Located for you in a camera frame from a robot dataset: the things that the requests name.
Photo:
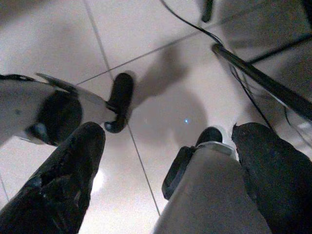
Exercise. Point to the silver robot left leg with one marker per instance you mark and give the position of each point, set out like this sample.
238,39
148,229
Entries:
19,102

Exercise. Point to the silver robot leg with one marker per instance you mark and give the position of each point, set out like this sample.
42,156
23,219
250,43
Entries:
19,102
207,195

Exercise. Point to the black robot right foot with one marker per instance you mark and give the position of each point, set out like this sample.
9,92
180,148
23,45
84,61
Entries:
178,168

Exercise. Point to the black robot foot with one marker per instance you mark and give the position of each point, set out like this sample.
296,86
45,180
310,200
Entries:
178,168
120,97

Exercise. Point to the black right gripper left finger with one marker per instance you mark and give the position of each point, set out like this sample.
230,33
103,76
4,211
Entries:
56,185

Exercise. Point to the silver robot right leg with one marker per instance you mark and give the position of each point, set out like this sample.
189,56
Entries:
207,195

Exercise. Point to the black robot left foot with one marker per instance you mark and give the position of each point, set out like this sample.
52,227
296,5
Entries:
120,97

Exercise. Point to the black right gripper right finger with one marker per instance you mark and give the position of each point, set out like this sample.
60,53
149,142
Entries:
280,185

